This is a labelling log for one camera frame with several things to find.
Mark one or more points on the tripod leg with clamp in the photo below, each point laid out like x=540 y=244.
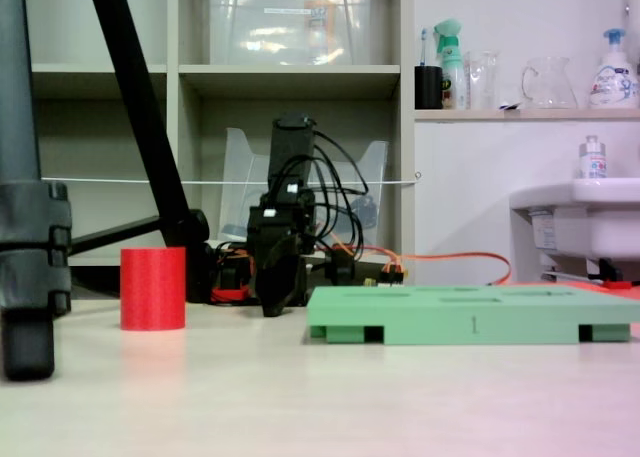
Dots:
x=20 y=127

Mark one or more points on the blue toothbrush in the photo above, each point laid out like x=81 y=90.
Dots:
x=423 y=47

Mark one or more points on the red and black table clamp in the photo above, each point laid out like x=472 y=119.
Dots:
x=230 y=294

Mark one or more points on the small clear sanitizer bottle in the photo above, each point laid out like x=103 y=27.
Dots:
x=593 y=162

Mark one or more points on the wooden counter ledge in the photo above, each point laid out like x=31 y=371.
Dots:
x=550 y=115

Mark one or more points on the black tripod brace strut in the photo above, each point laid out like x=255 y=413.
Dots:
x=115 y=234

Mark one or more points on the clear plastic storage box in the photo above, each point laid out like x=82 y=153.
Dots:
x=260 y=27

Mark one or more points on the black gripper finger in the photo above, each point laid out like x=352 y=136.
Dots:
x=272 y=287
x=299 y=287

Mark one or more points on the black cup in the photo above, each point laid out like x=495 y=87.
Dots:
x=428 y=89

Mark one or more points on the glass pitcher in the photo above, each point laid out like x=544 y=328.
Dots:
x=550 y=84

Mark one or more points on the white sink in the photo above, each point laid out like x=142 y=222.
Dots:
x=590 y=217

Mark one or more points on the small black red clamp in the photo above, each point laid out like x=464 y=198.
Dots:
x=616 y=282

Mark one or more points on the clear plastic file tray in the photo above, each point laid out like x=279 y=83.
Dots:
x=240 y=177

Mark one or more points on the black tripod leg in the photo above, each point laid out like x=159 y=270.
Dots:
x=135 y=87

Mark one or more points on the red cylinder block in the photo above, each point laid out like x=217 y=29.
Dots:
x=152 y=289

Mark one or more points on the glass measuring beaker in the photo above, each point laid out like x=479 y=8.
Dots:
x=482 y=82

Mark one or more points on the white foam soap bottle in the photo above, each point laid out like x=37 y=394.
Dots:
x=612 y=82

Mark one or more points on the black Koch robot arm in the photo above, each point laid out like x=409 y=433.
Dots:
x=290 y=147

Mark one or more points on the green shape sorter board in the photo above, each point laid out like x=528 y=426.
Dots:
x=450 y=322

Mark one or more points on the beige shelf unit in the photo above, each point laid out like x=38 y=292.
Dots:
x=290 y=79

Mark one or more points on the green spray bottle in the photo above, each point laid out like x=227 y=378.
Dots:
x=450 y=72

